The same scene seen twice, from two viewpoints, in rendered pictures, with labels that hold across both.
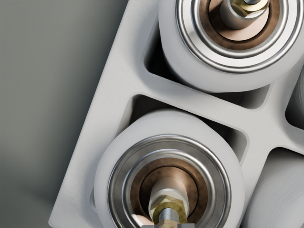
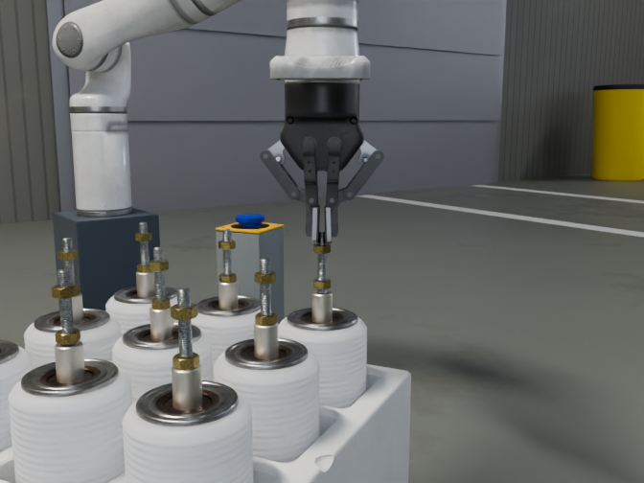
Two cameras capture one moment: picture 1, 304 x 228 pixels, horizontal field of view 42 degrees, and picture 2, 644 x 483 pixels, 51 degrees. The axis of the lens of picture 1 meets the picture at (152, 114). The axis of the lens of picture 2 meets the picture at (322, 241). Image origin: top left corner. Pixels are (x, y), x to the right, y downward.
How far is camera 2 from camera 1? 0.63 m
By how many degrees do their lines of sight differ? 77
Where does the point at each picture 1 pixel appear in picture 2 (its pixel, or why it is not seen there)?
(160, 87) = (323, 409)
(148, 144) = (332, 326)
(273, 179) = not seen: hidden behind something
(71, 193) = (394, 379)
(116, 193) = (352, 318)
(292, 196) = (249, 333)
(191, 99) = not seen: hidden behind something
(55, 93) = not seen: outside the picture
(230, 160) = (284, 327)
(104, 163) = (358, 329)
